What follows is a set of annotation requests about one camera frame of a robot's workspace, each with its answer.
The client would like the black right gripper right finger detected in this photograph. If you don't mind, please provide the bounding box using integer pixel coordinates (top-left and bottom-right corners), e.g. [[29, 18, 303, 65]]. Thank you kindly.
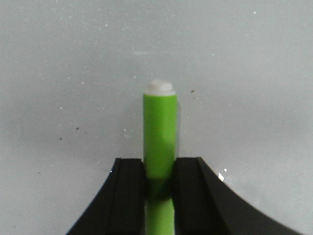
[[172, 156, 306, 235]]

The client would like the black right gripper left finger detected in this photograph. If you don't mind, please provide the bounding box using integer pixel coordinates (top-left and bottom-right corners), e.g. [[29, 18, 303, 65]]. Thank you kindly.
[[68, 158, 147, 235]]

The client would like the green highlighter pen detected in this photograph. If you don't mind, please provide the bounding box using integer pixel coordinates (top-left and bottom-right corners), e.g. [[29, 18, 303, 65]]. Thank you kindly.
[[143, 79, 177, 235]]

